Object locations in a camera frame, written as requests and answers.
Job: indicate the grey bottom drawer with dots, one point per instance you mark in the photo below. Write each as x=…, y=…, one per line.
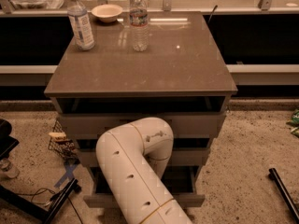
x=179, y=180

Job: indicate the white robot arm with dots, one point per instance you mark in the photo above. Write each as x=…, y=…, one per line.
x=133, y=158

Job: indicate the grey top drawer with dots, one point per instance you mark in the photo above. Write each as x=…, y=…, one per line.
x=194, y=125

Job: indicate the grey drawer cabinet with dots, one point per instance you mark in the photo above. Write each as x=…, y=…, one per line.
x=181, y=71

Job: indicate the clear water bottle centre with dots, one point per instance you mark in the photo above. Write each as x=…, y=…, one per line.
x=138, y=16

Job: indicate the snack packet in basket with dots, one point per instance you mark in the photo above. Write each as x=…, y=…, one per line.
x=59, y=137

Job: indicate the white bowl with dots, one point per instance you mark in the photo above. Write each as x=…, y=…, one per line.
x=107, y=13

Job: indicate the blue tape cross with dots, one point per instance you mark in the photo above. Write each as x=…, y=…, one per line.
x=69, y=167

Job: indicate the labelled water bottle left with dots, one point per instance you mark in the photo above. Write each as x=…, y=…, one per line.
x=80, y=23

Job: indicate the black stand leg right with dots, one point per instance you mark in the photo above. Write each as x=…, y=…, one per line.
x=293, y=207

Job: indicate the black stand leg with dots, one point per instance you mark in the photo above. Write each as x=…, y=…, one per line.
x=293, y=207
x=45, y=212

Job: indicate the green snack bag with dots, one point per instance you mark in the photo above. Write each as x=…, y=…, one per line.
x=294, y=122

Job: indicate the black stand leg left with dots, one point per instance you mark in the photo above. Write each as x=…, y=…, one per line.
x=45, y=212

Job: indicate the small bottle on floor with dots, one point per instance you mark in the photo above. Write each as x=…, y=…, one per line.
x=9, y=169

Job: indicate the black wire basket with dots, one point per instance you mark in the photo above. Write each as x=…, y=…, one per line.
x=65, y=150

